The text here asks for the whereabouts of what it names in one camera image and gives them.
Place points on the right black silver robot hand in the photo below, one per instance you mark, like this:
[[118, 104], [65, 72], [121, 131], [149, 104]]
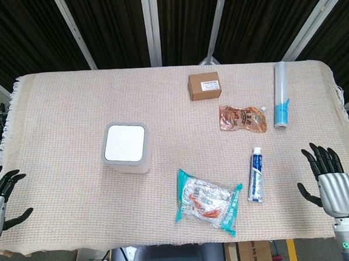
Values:
[[337, 192]]

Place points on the white square container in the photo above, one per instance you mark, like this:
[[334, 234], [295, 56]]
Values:
[[124, 143]]

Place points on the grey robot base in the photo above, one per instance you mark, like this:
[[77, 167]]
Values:
[[169, 258]]

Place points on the white blue toothpaste tube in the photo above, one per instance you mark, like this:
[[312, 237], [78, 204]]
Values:
[[256, 176]]

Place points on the brown cardboard carton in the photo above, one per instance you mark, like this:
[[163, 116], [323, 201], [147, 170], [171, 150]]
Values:
[[248, 253]]

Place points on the clear plastic roll blue band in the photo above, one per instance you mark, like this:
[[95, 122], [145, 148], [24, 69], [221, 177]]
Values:
[[281, 89]]

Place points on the beige woven tablecloth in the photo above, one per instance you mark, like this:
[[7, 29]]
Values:
[[59, 113]]

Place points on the brown sauce pouch with spout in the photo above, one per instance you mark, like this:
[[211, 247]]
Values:
[[242, 119]]

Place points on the teal clear snack packet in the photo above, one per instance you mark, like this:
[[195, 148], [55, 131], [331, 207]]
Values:
[[207, 202]]

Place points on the brown cardboard box with label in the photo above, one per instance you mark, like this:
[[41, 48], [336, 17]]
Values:
[[204, 91]]

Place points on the black pleated curtain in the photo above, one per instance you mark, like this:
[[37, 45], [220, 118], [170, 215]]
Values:
[[186, 18]]

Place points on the white frame post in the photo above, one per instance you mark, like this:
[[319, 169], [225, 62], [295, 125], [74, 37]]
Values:
[[216, 26], [75, 33], [309, 24], [153, 26]]

